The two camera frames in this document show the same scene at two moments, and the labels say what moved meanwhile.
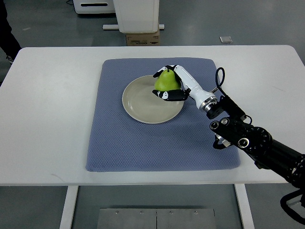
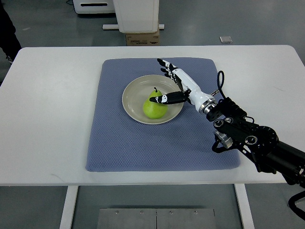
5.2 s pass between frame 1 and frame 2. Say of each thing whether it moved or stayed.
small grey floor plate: stayed
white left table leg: stayed
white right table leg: stayed
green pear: moved
